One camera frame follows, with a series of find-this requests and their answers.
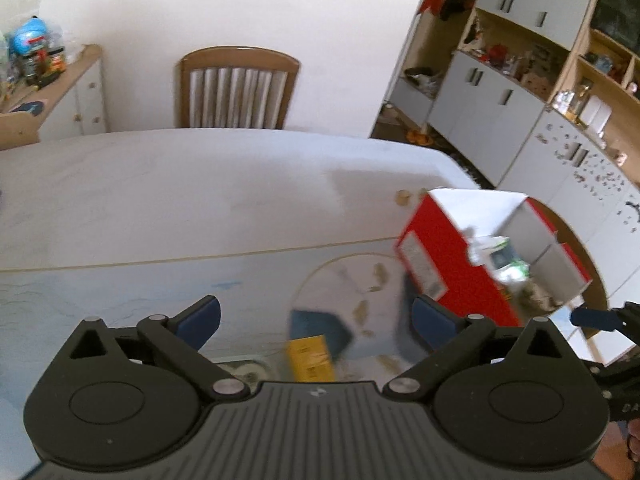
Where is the white green plastic bag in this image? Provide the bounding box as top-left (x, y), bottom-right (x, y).
top-left (468, 235), bottom-right (529, 282)

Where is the brown crinkled wrapper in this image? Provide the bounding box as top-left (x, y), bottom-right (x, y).
top-left (515, 281), bottom-right (563, 316)

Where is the wooden white sideboard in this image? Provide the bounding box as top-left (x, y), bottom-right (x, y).
top-left (1, 44), bottom-right (108, 151)

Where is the yellow small box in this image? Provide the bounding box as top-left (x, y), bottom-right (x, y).
top-left (286, 335), bottom-right (336, 382)

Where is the blue round toy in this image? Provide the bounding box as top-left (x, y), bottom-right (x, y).
top-left (10, 16), bottom-right (49, 56)

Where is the white wooden wall cabinet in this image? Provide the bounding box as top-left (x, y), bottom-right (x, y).
top-left (384, 0), bottom-right (639, 304)

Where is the red white cardboard box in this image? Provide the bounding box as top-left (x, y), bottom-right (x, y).
top-left (395, 188), bottom-right (601, 326)

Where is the wooden chair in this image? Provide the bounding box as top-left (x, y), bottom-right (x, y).
top-left (176, 46), bottom-right (302, 130)
top-left (528, 197), bottom-right (608, 364)

